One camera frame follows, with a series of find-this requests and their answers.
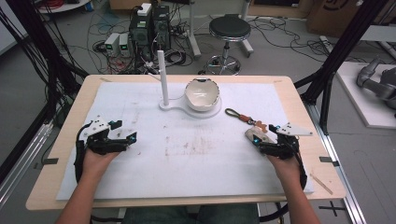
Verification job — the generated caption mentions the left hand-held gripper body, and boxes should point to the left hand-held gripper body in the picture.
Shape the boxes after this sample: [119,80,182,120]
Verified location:
[83,117,130,156]

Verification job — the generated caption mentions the white platform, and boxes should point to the white platform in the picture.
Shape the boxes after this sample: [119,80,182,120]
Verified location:
[335,61,396,131]

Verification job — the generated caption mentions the white stand with pole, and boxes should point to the white stand with pole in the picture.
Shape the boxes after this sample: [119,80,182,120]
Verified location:
[156,49,223,120]

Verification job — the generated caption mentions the person's right hand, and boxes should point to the person's right hand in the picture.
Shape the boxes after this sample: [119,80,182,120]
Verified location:
[266,154,303,187]

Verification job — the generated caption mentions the wooden table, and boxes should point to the wooden table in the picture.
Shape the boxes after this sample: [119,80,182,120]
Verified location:
[25,74,347,212]

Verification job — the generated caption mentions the keychain with leather tags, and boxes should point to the keychain with leather tags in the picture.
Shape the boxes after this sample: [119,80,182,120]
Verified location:
[224,107,269,145]

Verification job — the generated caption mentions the white foam mat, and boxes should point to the white foam mat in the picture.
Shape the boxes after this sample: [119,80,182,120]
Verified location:
[55,81,315,201]

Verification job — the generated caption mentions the black computer tower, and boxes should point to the black computer tower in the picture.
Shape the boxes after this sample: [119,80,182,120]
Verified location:
[151,5,172,51]
[128,11,154,62]

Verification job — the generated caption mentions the person's left hand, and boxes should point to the person's left hand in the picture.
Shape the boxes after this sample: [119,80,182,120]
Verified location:
[81,148,121,180]

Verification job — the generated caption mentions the black round stool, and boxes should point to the black round stool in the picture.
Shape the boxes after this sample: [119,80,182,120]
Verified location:
[205,13,252,77]

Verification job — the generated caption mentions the thin wooden stick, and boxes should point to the thin wooden stick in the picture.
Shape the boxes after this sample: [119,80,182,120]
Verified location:
[309,173,334,196]

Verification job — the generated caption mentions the white metal stand leg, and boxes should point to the white metal stand leg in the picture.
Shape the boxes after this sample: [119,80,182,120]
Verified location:
[186,0,203,61]

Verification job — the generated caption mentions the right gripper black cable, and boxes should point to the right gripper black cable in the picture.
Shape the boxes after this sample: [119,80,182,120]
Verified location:
[291,145,309,191]

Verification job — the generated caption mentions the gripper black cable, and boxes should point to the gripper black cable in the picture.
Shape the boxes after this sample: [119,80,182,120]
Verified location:
[73,122,95,185]
[291,145,309,191]

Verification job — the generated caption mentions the white box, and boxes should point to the white box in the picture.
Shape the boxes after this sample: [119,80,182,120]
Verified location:
[136,2,153,18]

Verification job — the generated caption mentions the cardboard box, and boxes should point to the cardboard box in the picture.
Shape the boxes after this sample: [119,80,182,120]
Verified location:
[305,0,396,39]

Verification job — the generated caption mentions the white bowl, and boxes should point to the white bowl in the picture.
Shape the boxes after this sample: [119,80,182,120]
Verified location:
[184,77,220,113]

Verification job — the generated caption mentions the black frame post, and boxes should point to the black frame post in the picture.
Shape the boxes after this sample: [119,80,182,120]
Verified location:
[0,0,90,132]
[293,0,390,136]

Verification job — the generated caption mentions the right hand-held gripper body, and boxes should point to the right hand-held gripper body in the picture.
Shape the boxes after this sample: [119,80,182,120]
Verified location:
[258,121,314,161]

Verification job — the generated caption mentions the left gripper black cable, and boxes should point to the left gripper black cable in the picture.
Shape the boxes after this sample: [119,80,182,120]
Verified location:
[73,122,95,185]

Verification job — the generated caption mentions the white power strip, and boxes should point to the white power strip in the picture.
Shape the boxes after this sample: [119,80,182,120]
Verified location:
[318,35,336,54]

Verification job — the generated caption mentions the grey power supply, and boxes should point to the grey power supply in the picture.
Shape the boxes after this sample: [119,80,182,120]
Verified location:
[104,32,121,58]
[119,33,132,58]

